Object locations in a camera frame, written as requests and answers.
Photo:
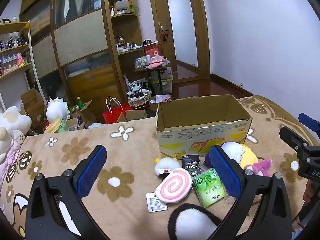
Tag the cardboard box with bottles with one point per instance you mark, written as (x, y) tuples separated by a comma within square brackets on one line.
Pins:
[(86, 110)]

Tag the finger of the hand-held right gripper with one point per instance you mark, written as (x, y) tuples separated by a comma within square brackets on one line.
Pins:
[(292, 136), (310, 123)]

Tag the row of small figurines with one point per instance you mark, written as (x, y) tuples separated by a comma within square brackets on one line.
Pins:
[(12, 42)]

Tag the black round tin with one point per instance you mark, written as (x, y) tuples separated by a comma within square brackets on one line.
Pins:
[(147, 42)]

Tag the red gift bag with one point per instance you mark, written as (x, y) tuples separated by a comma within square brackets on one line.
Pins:
[(151, 50)]

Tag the black packet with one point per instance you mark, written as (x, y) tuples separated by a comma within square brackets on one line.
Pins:
[(191, 165)]

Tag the pink cloth pile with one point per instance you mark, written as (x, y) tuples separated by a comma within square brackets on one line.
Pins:
[(156, 61)]

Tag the green frog toy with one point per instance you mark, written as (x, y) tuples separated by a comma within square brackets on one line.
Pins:
[(62, 126)]

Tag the white round plush toy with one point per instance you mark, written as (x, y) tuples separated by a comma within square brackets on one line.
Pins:
[(56, 111)]

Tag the wall shelf rack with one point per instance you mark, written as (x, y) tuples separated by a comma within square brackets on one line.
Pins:
[(12, 47)]

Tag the wooden corner shelf unit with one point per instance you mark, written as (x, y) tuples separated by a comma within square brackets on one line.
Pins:
[(109, 42)]

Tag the white paper tag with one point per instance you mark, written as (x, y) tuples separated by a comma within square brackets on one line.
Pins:
[(156, 202)]

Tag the green tissue packet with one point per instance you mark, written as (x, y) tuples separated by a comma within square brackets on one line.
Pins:
[(207, 187)]

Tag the white plastic bag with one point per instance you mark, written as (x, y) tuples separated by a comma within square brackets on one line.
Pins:
[(96, 126)]

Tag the flat open cardboard box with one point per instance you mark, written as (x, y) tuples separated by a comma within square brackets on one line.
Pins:
[(136, 115)]

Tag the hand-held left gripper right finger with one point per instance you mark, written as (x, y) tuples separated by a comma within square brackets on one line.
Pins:
[(225, 172)]

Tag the yellow plush doll white hair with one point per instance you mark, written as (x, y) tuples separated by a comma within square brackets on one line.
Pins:
[(247, 155)]

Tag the striped cloth pile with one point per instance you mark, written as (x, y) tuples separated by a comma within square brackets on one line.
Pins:
[(137, 86)]

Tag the red paper bag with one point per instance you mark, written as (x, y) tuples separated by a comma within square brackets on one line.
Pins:
[(112, 116)]

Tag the white fluffy plush toy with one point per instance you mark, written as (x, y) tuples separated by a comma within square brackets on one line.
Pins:
[(166, 166)]

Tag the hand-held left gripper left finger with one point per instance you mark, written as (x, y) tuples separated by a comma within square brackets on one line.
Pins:
[(91, 170)]

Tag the pink swirl plush pouch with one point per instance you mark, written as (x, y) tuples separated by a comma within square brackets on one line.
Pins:
[(172, 186)]

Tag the black white plush toy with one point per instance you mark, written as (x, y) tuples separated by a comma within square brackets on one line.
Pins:
[(192, 222)]

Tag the wooden door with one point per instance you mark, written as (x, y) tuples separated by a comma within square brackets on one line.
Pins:
[(157, 5)]

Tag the purple plush toy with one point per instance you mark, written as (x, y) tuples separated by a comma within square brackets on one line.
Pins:
[(260, 167)]

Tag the tall cardboard box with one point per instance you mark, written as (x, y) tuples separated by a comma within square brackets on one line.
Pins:
[(32, 102)]

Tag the small dark table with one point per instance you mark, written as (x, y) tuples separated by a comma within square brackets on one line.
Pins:
[(150, 69)]

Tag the green bottle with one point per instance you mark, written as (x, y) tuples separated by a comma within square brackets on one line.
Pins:
[(80, 102)]

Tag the pink plush figure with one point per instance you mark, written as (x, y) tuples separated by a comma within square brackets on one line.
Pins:
[(21, 60)]

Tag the clear plastic storage bin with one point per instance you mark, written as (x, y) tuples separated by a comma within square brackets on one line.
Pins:
[(166, 83)]

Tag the small cardboard box pink items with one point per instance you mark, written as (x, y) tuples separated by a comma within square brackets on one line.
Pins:
[(162, 97)]

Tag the wooden wardrobe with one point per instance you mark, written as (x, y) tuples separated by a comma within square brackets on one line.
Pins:
[(80, 37)]

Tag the cream plush toy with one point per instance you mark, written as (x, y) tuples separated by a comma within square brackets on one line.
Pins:
[(12, 122)]

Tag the picture frame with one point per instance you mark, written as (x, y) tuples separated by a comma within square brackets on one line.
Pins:
[(122, 5)]

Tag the lace trimmed basket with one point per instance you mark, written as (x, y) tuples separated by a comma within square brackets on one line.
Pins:
[(138, 101)]

